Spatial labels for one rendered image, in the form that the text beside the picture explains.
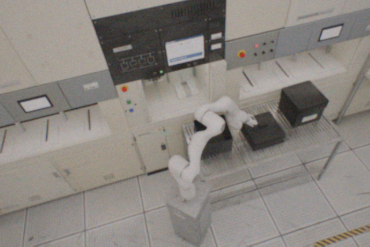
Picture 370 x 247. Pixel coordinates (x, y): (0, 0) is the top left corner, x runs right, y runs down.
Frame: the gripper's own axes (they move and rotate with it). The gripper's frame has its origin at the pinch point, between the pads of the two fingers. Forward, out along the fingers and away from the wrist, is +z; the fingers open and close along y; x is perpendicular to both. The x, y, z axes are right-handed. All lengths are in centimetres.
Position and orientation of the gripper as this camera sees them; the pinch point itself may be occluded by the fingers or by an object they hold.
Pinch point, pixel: (256, 122)
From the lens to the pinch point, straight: 241.6
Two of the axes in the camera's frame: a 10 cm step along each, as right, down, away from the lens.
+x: -6.2, 6.5, 4.3
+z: 7.3, 2.9, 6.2
